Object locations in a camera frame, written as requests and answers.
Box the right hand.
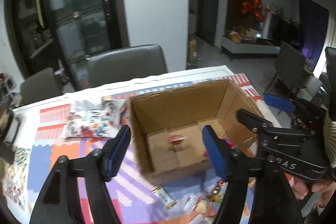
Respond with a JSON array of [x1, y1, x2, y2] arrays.
[[292, 177, 336, 207]]

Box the dark chair at right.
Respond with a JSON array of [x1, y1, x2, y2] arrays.
[[265, 42, 313, 97]]

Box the gold red wrapped candy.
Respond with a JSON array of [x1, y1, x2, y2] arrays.
[[206, 180, 226, 204]]

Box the colourful patterned table mat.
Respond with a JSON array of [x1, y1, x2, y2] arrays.
[[27, 73, 299, 224]]

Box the red round candy in box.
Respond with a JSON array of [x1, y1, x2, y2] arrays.
[[167, 135, 187, 146]]

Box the white low tv cabinet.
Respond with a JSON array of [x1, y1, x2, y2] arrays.
[[221, 36, 280, 61]]

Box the floral snack bag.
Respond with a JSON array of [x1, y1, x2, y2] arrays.
[[61, 99, 126, 139]]

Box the brown cardboard box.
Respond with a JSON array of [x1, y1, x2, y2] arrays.
[[127, 80, 262, 185]]

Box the white gold snack bar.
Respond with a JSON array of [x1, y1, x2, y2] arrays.
[[151, 185, 177, 209]]

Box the small cardboard box on floor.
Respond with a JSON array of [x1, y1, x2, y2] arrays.
[[187, 35, 198, 69]]

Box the red foil balloon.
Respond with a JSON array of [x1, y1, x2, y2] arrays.
[[240, 0, 266, 23]]

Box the grey chair far left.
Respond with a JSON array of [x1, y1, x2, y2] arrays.
[[20, 68, 63, 106]]

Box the grey chair near box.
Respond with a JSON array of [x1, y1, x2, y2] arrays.
[[88, 44, 168, 88]]

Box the glass sliding door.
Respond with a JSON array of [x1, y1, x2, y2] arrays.
[[44, 0, 124, 62]]

